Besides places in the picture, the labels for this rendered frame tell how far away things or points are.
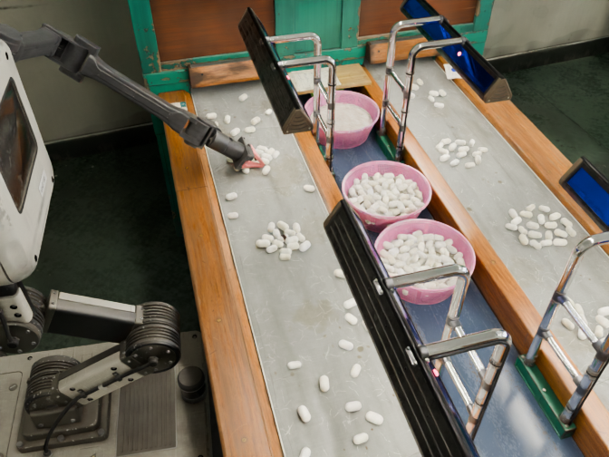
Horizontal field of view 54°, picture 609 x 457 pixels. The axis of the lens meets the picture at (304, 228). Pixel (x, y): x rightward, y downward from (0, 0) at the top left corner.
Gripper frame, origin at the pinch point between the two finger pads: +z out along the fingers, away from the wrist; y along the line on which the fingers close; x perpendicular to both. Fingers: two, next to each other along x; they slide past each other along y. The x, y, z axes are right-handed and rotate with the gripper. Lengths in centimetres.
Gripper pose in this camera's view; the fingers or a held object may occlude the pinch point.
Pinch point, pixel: (261, 164)
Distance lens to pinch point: 190.1
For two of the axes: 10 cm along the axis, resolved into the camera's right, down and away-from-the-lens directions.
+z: 7.2, 3.4, 6.0
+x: -6.4, 6.7, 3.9
